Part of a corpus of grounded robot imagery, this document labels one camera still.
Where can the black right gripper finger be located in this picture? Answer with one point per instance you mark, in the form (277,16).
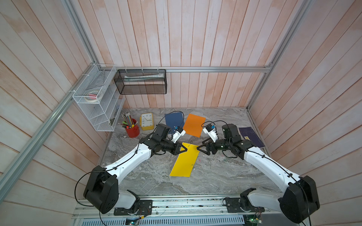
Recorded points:
(204,144)
(206,151)

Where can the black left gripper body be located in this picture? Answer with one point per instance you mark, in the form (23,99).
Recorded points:
(172,148)

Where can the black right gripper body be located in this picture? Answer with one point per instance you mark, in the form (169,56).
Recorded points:
(218,146)

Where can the yellow paper document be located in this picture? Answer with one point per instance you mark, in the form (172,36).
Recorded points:
(185,162)

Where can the orange paper document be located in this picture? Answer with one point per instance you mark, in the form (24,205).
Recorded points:
(193,125)

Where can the blue paper document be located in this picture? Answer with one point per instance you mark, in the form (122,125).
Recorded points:
(174,119)

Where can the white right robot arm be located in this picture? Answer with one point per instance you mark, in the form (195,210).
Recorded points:
(299,197)

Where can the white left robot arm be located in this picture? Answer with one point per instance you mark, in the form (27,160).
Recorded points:
(102,189)

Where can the dark purple book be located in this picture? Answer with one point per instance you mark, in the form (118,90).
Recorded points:
(249,134)

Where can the yellow desk clock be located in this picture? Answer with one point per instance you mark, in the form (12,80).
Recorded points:
(147,121)

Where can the red metal pencil cup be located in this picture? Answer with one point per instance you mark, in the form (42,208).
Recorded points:
(133,131)

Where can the tape roll in shelf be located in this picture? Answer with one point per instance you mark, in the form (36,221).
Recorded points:
(93,96)

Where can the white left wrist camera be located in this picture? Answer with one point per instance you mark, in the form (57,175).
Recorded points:
(179,132)

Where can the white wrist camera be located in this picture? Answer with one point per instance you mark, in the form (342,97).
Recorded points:
(210,130)
(179,132)

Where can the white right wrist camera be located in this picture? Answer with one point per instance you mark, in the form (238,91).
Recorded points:
(210,130)

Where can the aluminium front rail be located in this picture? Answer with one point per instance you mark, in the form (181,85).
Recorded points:
(175,205)

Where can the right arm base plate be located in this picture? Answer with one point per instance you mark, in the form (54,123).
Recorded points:
(242,204)

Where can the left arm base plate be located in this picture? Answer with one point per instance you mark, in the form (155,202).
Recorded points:
(139,208)

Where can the black wire mesh basket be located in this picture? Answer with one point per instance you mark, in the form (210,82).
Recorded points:
(141,81)

